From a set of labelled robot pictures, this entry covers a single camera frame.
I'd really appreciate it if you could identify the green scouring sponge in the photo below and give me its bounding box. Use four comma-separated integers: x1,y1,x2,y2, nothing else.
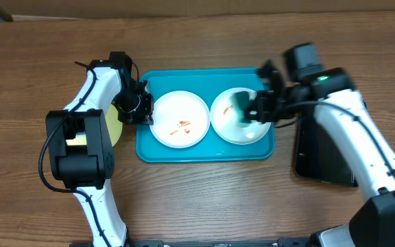
230,91,252,128

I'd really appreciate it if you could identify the yellow-green plate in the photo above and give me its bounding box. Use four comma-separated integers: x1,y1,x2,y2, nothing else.
66,104,123,146

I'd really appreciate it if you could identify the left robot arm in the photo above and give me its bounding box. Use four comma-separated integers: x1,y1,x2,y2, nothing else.
38,51,154,246

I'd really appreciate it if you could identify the black water tray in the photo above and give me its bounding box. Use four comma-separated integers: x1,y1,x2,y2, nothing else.
294,113,358,187

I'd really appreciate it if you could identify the teal plastic tray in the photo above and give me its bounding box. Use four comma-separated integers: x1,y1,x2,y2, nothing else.
136,67,275,163

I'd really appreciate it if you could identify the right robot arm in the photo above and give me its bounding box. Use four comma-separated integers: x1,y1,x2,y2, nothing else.
245,61,395,246

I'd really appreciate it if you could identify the white plate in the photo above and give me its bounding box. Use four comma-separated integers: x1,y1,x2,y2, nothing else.
210,87,271,145
150,91,211,149

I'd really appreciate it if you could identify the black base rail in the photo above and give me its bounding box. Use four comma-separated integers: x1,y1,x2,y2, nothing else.
69,236,311,247

